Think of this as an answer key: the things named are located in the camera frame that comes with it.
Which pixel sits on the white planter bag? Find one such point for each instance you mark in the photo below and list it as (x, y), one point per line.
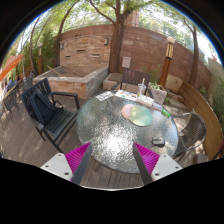
(158, 92)

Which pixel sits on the green round mouse pad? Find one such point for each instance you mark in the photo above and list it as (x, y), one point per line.
(140, 116)

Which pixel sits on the wooden lamp post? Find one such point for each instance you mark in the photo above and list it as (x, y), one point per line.
(167, 62)

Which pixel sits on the clear plastic cup with straw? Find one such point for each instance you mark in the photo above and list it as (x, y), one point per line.
(141, 88)

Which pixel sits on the round glass patio table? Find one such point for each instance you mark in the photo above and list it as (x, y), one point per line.
(112, 136)

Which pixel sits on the large tree trunk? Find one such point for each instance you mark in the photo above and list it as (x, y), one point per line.
(122, 9)

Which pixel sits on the black slatted patio chair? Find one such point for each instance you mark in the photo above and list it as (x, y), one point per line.
(62, 122)

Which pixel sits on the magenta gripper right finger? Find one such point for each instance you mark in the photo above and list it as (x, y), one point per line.
(153, 166)

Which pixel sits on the orange umbrella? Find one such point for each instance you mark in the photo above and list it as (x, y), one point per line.
(10, 64)

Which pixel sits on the curved wooden bench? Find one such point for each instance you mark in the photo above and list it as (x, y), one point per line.
(195, 101)

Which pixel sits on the dark wooden chair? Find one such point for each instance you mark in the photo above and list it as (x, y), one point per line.
(132, 77)

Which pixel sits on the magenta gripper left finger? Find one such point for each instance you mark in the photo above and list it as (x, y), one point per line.
(70, 166)

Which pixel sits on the metal mesh chair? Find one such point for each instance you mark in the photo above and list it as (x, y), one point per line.
(192, 135)

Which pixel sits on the pink round pad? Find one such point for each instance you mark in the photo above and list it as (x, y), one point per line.
(126, 110)

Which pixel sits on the white box on table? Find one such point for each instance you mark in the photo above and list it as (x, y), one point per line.
(145, 100)

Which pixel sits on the black backpack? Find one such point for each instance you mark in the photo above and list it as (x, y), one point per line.
(41, 108)

